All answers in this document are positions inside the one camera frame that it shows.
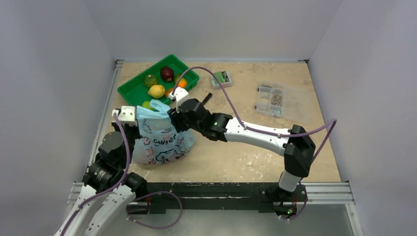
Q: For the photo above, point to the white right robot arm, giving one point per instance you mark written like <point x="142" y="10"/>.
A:
<point x="294" y="145"/>

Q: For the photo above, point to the yellow fake lemon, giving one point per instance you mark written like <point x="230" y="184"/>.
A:
<point x="156" y="91"/>

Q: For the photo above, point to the dark red fake mango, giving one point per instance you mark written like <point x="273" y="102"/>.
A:
<point x="167" y="74"/>

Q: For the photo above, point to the small orange fake fruit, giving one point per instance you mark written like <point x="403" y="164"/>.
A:
<point x="168" y="92"/>

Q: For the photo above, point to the black rubber mallet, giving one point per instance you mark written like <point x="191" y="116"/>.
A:
<point x="207" y="98"/>

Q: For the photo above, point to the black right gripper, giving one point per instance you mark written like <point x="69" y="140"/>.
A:
<point x="177" y="116"/>

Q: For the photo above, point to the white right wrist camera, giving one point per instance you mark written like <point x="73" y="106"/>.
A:
<point x="179" y="95"/>

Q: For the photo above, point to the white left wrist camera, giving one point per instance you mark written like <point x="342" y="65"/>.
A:
<point x="126" y="115"/>

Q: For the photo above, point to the green plastic tray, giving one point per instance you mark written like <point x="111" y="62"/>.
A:
<point x="134" y="92"/>

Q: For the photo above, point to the clear plastic screw organizer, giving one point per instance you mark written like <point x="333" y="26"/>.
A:
<point x="280" y="101"/>

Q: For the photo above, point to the orange green fake mango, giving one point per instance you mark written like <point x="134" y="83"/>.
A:
<point x="182" y="81"/>

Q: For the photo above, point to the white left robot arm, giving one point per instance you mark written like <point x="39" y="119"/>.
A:
<point x="107" y="188"/>

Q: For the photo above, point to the light blue plastic bag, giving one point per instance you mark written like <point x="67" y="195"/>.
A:
<point x="159" y="143"/>

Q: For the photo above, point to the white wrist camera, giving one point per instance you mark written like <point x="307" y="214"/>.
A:
<point x="126" y="115"/>
<point x="179" y="95"/>

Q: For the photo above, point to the green fake round fruit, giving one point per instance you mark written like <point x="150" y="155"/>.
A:
<point x="150" y="80"/>

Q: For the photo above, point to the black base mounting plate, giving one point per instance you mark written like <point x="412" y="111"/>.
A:
<point x="263" y="197"/>

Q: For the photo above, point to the lime green fake fruit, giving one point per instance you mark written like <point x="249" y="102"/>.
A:
<point x="146" y="104"/>

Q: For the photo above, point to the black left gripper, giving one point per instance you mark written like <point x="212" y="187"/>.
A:
<point x="138" y="135"/>

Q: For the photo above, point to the small green label box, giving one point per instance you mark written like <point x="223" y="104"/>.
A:
<point x="221" y="78"/>

